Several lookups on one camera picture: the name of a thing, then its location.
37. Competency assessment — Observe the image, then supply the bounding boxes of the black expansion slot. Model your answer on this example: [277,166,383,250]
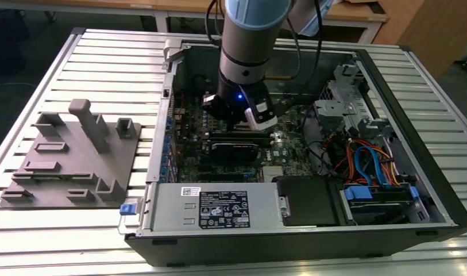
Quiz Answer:
[198,177,259,183]
[199,171,245,177]

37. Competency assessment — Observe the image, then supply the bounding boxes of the black graphics card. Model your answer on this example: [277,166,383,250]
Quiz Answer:
[210,141,261,162]

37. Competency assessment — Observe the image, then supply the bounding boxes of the green motherboard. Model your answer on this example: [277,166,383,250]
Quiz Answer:
[171,93,329,183]

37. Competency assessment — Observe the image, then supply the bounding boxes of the grey case latch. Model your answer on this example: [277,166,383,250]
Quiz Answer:
[163,39,183,63]

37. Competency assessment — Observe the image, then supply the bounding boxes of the silver metal drive cage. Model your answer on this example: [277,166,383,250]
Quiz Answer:
[313,64,391,136]

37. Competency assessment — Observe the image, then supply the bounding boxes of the black power supply label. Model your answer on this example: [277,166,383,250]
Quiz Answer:
[199,190,251,230]

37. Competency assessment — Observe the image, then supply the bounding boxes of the silver power supply unit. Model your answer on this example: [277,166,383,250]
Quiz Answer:
[140,182,286,232]

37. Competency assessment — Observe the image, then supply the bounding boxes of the black plastic shroud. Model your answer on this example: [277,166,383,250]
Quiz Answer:
[274,175,349,228]

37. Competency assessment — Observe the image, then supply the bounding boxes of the wooden desk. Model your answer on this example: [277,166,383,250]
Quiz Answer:
[0,0,390,44]

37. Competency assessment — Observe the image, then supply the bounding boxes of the grey parts rack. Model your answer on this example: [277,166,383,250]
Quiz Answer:
[0,98,143,208]

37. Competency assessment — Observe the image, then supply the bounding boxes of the blue disk carrier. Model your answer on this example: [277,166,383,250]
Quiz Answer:
[343,185,419,202]

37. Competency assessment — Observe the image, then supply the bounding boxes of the black PC case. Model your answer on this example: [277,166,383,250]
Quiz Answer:
[118,37,467,268]

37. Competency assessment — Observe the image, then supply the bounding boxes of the wooden cabinet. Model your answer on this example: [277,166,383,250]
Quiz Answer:
[373,0,467,78]

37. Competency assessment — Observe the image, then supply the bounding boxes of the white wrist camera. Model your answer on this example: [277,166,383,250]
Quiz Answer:
[243,99,279,132]

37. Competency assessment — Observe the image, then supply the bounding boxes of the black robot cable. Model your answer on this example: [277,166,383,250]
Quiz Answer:
[204,0,323,114]

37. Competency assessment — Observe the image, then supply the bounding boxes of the orange power wires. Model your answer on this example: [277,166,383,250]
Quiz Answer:
[346,137,407,187]

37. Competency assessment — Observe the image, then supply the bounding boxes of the blue data wire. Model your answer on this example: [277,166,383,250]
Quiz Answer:
[354,146,395,189]

